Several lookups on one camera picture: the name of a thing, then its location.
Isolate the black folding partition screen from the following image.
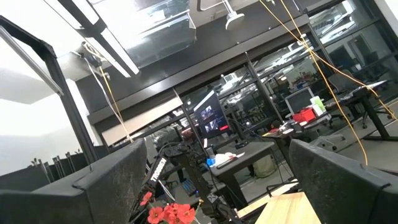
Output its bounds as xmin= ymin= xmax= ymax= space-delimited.
xmin=0 ymin=144 xmax=109 ymax=191

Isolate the red plastic box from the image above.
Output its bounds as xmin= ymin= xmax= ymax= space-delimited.
xmin=292 ymin=108 xmax=317 ymax=124

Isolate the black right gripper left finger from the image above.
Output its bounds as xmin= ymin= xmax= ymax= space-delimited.
xmin=0 ymin=138 xmax=147 ymax=224

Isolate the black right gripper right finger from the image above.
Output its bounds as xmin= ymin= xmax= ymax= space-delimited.
xmin=288 ymin=139 xmax=398 ymax=224

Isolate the red artificial flower bunch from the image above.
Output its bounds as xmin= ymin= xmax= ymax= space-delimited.
xmin=139 ymin=191 xmax=197 ymax=224

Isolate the light green container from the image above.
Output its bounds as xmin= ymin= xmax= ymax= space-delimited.
xmin=310 ymin=95 xmax=326 ymax=113

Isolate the black aluminium rig frame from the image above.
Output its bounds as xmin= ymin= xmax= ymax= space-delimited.
xmin=0 ymin=15 xmax=100 ymax=164

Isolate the backlit computer keyboard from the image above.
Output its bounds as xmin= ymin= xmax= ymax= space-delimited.
xmin=182 ymin=179 xmax=197 ymax=195

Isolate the white cable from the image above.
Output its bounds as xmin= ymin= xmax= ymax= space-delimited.
xmin=83 ymin=57 xmax=133 ymax=142

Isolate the black desk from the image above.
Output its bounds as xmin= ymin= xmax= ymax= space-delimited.
xmin=262 ymin=79 xmax=398 ymax=142
xmin=210 ymin=141 xmax=277 ymax=212

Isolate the yellow cable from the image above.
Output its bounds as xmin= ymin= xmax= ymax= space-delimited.
xmin=98 ymin=67 xmax=134 ymax=143
xmin=257 ymin=0 xmax=398 ymax=166

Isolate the black computer monitor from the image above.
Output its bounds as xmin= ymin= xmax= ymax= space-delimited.
xmin=192 ymin=89 xmax=231 ymax=140

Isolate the grey laptop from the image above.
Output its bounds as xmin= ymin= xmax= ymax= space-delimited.
xmin=284 ymin=86 xmax=315 ymax=115

